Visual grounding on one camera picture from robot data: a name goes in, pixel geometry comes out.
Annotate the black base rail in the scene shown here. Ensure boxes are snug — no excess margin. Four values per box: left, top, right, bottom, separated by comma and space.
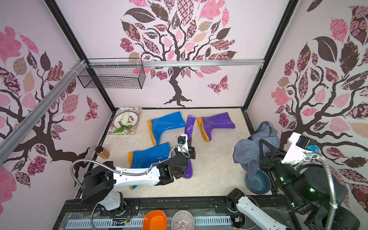
59, 195, 292, 217

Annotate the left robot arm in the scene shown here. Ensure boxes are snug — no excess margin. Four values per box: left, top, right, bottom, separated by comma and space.
81, 134, 196, 211

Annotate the grey cloth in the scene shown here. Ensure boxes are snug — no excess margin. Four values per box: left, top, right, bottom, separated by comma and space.
232, 121, 280, 178

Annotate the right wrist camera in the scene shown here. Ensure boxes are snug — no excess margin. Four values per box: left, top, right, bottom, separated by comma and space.
281, 132, 320, 166

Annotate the black wire basket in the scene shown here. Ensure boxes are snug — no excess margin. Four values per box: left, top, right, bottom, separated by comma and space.
78, 57, 146, 89

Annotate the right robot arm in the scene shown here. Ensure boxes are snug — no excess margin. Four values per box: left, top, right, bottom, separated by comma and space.
259, 133, 360, 230

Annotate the patterned plate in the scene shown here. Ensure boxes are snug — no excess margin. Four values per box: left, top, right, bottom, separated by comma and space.
112, 111, 140, 129

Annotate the aluminium rail left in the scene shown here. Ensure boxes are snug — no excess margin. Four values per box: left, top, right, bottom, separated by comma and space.
1, 60, 87, 164

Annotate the left flexible metal conduit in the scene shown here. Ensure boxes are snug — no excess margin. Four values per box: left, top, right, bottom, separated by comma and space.
70, 159, 175, 189

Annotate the white flower with leaves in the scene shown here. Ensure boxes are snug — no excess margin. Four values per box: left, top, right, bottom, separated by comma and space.
114, 112, 134, 134

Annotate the floral tray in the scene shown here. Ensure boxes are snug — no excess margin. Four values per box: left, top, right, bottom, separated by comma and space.
108, 107, 143, 136

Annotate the right flexible metal conduit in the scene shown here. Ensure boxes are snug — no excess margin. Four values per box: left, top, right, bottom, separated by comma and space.
293, 153, 338, 230

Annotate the orange plastic bowl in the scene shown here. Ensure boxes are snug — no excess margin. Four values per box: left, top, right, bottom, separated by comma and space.
142, 210, 168, 230

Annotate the white slotted cable duct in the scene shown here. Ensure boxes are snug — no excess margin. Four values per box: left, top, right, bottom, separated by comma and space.
64, 215, 233, 230

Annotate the brown bottle black cap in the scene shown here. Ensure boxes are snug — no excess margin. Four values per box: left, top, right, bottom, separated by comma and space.
95, 146, 110, 159

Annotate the blue boot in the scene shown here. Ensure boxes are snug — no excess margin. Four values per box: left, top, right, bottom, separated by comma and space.
148, 112, 186, 146
127, 142, 172, 190

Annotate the flexible metal conduit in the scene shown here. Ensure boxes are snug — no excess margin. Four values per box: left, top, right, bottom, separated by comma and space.
293, 153, 338, 230
70, 159, 175, 189

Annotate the aluminium rail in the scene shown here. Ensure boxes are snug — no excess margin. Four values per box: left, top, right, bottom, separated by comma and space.
88, 59, 265, 68
1, 60, 87, 164

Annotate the blue ceramic bowl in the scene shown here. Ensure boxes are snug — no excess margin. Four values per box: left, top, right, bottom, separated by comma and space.
245, 170, 272, 195

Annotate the blue boot near left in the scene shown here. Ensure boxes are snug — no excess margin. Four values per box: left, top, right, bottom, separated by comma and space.
127, 142, 172, 190

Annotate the aluminium rail back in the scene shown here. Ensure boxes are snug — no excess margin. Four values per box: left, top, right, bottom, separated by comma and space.
88, 59, 265, 68

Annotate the purple boot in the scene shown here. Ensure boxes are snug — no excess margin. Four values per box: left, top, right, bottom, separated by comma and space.
197, 112, 236, 142
184, 115, 196, 179

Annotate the blue boot far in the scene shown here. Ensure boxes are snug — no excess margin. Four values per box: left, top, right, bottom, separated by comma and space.
148, 112, 186, 146

